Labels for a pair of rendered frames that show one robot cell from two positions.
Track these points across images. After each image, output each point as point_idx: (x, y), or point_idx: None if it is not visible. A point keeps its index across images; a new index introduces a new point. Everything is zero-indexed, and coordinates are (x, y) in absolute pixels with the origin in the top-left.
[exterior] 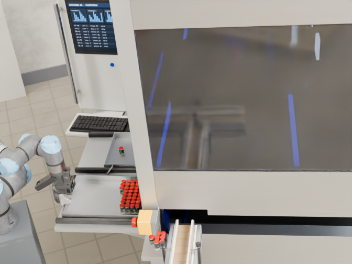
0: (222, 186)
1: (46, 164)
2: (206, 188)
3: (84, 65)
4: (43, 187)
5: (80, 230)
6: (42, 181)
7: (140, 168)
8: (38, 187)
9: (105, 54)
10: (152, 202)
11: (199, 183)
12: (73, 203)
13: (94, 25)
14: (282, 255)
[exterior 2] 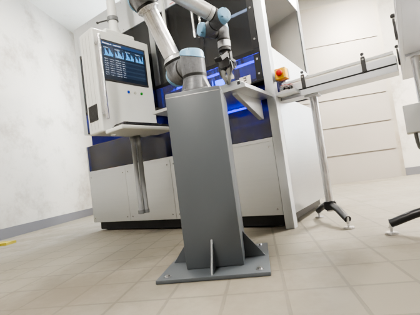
0: (285, 65)
1: (225, 37)
2: (283, 65)
3: (109, 90)
4: (224, 57)
5: (254, 87)
6: (221, 54)
7: (268, 42)
8: (222, 56)
9: (124, 83)
10: (273, 69)
11: (281, 61)
12: None
13: (118, 60)
14: (302, 118)
